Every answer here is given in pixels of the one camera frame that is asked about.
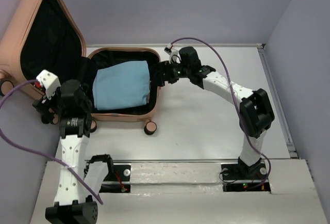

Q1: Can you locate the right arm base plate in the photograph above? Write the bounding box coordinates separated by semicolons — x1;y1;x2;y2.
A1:
219;162;271;193

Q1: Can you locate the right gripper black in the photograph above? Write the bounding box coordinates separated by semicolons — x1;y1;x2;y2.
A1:
150;59;191;87

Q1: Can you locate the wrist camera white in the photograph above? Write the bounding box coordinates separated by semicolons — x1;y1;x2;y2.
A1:
164;43;180;63
36;70;61;100

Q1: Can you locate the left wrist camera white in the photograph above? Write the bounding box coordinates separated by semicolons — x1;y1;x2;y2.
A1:
36;70;61;100

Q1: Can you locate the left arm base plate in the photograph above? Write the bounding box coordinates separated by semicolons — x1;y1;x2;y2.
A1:
100;163;131;194

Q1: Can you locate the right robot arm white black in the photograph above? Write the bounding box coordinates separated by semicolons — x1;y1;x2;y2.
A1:
155;44;275;179

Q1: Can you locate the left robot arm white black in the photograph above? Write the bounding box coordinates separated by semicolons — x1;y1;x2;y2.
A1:
35;76;114;223

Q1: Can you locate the light blue cloth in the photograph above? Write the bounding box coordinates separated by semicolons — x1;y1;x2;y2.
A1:
92;60;150;111

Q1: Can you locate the pink hard-shell suitcase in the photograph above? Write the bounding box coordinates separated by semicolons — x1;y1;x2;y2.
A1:
1;0;160;135

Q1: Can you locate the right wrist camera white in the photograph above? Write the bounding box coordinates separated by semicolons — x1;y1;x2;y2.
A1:
164;43;180;63

